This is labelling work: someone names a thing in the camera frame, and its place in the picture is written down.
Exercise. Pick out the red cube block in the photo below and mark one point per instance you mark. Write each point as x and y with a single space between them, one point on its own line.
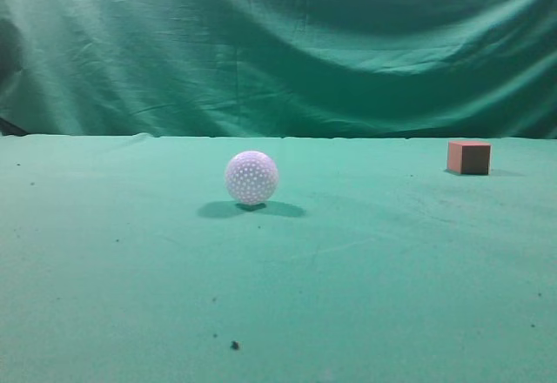
469 157

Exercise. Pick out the white dimpled golf ball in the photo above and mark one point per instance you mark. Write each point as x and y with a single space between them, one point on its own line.
251 177

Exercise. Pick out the green backdrop cloth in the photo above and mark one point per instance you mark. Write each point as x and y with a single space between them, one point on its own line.
280 68

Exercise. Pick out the green table cloth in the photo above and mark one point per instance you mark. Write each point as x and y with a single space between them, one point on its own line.
125 259

